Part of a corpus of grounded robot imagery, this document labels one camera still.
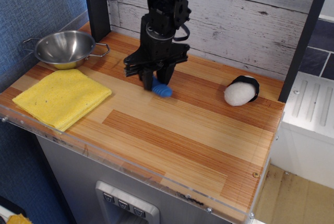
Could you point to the silver dispenser button panel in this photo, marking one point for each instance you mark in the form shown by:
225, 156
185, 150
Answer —
118, 206

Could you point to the blue handled metal fork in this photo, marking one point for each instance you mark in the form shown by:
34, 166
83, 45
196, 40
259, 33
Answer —
161, 89

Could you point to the yellow folded towel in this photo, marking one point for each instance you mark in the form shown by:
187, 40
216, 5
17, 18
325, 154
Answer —
62, 98

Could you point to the grey toy fridge cabinet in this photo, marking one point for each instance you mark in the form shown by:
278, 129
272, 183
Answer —
136, 184

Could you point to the yellow object at bottom corner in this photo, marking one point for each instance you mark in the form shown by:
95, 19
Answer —
18, 219

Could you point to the dark left vertical post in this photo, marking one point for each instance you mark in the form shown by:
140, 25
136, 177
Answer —
99, 18

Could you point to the clear acrylic table edge guard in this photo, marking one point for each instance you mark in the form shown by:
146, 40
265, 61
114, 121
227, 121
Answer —
211, 157

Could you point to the white ridged side unit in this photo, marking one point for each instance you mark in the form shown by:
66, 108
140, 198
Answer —
304, 142

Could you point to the dark vertical post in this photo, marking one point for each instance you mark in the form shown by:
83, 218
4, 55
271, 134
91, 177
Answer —
305, 37
99, 18

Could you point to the dark right vertical post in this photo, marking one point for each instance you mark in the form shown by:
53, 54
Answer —
305, 37

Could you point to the stainless steel bowl with handles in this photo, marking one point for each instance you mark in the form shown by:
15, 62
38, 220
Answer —
67, 49

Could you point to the white and black plush toy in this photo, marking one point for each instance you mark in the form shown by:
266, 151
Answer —
242, 90

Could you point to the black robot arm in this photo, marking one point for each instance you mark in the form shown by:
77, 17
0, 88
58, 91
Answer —
167, 15

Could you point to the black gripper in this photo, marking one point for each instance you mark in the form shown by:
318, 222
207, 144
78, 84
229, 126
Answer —
156, 52

